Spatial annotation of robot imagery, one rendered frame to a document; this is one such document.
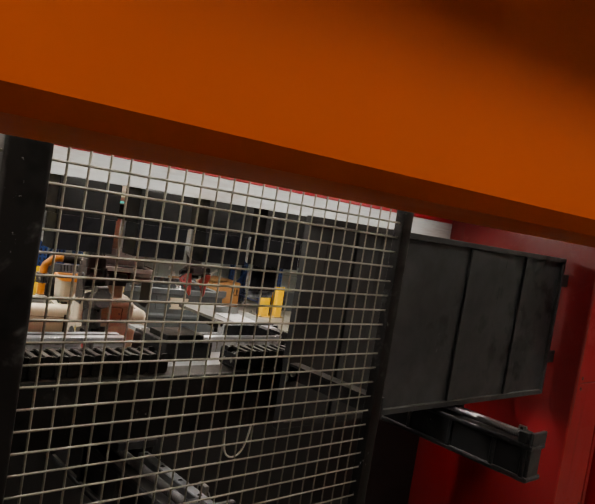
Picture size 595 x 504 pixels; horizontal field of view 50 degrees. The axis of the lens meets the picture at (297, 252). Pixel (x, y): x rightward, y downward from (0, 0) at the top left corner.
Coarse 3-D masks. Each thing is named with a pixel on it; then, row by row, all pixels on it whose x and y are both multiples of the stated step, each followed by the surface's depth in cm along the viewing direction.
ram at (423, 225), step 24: (72, 168) 143; (120, 168) 151; (144, 168) 155; (168, 192) 160; (192, 192) 165; (240, 192) 175; (264, 192) 180; (288, 192) 186; (384, 216) 216; (432, 216) 234
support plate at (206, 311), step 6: (180, 306) 204; (186, 306) 202; (192, 306) 204; (204, 306) 208; (210, 306) 210; (204, 312) 196; (210, 312) 198; (240, 312) 207; (210, 318) 192; (216, 318) 189; (222, 318) 191; (252, 318) 200; (258, 318) 201
